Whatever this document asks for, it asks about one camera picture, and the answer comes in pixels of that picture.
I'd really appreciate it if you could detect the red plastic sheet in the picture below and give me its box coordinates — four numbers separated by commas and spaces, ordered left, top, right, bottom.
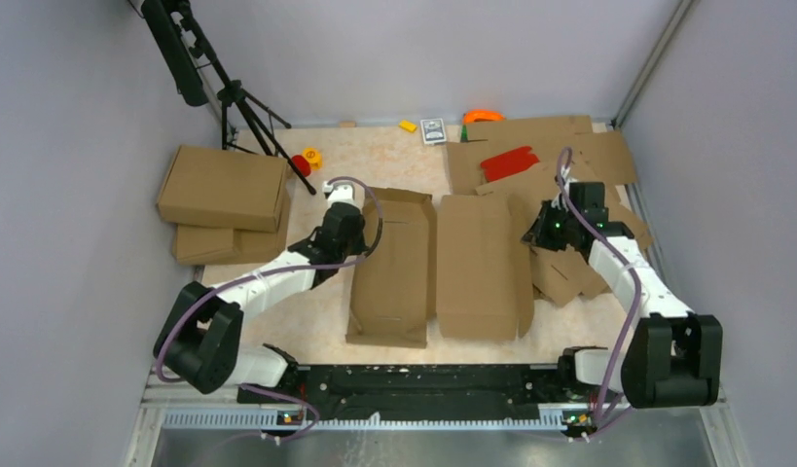
480, 146, 540, 182

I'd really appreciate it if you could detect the black camera tripod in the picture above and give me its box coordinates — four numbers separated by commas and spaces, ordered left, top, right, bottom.
128, 0, 317, 195

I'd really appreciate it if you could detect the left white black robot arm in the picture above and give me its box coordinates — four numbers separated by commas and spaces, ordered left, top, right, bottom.
153, 176, 377, 403

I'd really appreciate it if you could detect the lower folded cardboard box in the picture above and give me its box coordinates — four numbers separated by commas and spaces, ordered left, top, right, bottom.
172, 225, 287, 266

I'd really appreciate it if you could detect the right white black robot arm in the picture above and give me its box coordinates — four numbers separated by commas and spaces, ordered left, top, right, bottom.
522, 179, 723, 409

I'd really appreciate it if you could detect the brown cardboard box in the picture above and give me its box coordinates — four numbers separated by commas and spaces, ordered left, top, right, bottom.
157, 145, 289, 233
345, 188, 535, 348

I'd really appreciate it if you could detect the blue playing card deck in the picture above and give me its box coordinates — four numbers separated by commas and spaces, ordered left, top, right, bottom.
419, 118, 448, 146

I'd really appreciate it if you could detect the stack of flat cardboard sheets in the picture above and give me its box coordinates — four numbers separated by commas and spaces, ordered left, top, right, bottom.
444, 115, 655, 308

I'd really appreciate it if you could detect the folded brown cardboard box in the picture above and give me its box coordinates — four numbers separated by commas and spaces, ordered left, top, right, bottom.
157, 145, 289, 233

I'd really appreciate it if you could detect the small yellow block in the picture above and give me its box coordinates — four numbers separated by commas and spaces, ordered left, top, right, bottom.
398, 120, 417, 133

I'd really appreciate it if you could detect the orange plastic ring toy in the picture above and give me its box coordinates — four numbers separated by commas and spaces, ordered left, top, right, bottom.
462, 109, 506, 125

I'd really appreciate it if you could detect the red yellow toy spool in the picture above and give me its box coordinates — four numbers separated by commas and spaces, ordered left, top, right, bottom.
291, 147, 323, 177

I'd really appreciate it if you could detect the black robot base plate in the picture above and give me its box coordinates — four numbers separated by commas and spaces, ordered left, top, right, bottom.
275, 364, 598, 421

